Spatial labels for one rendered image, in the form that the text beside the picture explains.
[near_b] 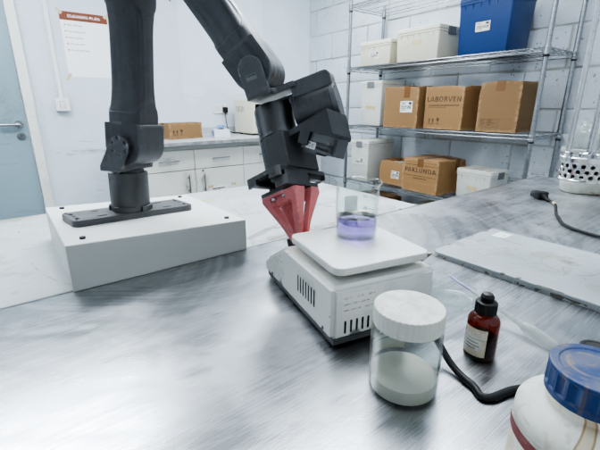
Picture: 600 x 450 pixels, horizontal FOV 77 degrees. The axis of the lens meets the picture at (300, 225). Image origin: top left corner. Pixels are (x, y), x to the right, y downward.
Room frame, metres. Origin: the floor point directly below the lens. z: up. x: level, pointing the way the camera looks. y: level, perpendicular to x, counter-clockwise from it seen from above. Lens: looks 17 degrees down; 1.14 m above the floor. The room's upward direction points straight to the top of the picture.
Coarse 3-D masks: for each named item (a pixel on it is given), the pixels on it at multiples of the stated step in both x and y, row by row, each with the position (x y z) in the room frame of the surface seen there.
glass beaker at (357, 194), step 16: (352, 176) 0.45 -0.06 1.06; (368, 176) 0.45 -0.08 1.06; (336, 192) 0.43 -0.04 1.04; (352, 192) 0.41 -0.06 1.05; (368, 192) 0.40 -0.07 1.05; (336, 208) 0.43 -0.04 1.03; (352, 208) 0.41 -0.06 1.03; (368, 208) 0.41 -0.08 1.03; (336, 224) 0.42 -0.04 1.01; (352, 224) 0.41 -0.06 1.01; (368, 224) 0.41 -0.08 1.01; (352, 240) 0.41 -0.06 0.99; (368, 240) 0.41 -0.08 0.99
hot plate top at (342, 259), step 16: (304, 240) 0.42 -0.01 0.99; (320, 240) 0.42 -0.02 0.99; (336, 240) 0.42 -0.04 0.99; (384, 240) 0.42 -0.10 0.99; (400, 240) 0.42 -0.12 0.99; (320, 256) 0.37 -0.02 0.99; (336, 256) 0.37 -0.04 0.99; (352, 256) 0.37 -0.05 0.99; (368, 256) 0.37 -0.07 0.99; (384, 256) 0.37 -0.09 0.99; (400, 256) 0.37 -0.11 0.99; (416, 256) 0.38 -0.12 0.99; (336, 272) 0.34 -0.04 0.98; (352, 272) 0.34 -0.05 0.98
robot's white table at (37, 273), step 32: (224, 192) 1.08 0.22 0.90; (256, 192) 1.08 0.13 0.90; (320, 192) 1.08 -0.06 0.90; (0, 224) 0.77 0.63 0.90; (32, 224) 0.77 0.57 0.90; (256, 224) 0.77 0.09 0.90; (320, 224) 0.77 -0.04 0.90; (0, 256) 0.59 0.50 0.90; (32, 256) 0.59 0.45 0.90; (0, 288) 0.47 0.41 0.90; (32, 288) 0.47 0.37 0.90; (64, 288) 0.47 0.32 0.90
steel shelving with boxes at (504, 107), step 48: (480, 0) 2.46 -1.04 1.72; (528, 0) 2.37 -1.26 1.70; (384, 48) 2.96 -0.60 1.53; (432, 48) 2.62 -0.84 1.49; (480, 48) 2.44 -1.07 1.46; (528, 48) 2.12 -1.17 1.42; (576, 48) 2.28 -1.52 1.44; (384, 96) 3.03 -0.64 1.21; (432, 96) 2.65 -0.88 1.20; (480, 96) 2.36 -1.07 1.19; (528, 96) 2.28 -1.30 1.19; (384, 144) 3.09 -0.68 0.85; (528, 144) 2.06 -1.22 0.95; (384, 192) 3.18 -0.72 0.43; (432, 192) 2.50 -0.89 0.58
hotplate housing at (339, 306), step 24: (288, 264) 0.43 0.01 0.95; (312, 264) 0.39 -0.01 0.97; (408, 264) 0.39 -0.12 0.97; (288, 288) 0.43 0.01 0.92; (312, 288) 0.37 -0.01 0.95; (336, 288) 0.34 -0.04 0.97; (360, 288) 0.34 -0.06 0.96; (384, 288) 0.36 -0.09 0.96; (408, 288) 0.37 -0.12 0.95; (312, 312) 0.37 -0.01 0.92; (336, 312) 0.33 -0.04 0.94; (360, 312) 0.34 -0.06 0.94; (336, 336) 0.33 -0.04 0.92; (360, 336) 0.35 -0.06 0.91
